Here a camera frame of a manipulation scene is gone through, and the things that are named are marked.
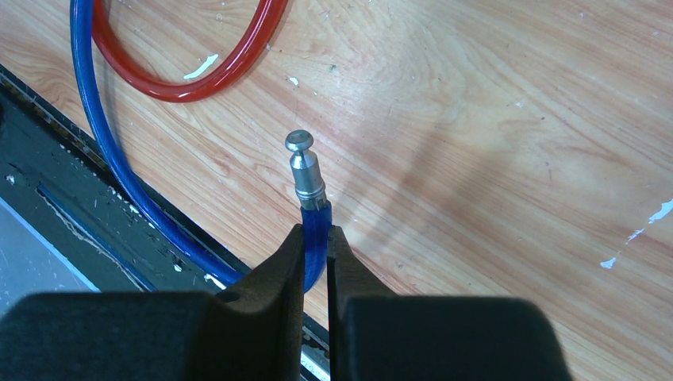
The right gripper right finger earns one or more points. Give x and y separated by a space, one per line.
376 334

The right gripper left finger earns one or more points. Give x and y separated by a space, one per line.
252 330

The blue cable lock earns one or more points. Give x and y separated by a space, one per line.
309 185

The red cable lock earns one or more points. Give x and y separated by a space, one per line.
248 50

